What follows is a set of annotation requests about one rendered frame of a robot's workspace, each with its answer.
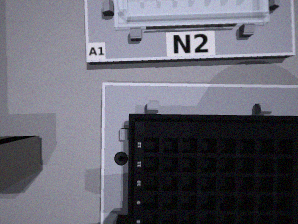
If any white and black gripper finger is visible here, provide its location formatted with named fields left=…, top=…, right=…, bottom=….
left=116, top=215, right=133, bottom=224

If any clear multiwell plate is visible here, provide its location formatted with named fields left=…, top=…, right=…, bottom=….
left=113, top=0, right=269, bottom=31

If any black multiwell plate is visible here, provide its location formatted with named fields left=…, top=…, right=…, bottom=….
left=128, top=114, right=298, bottom=224

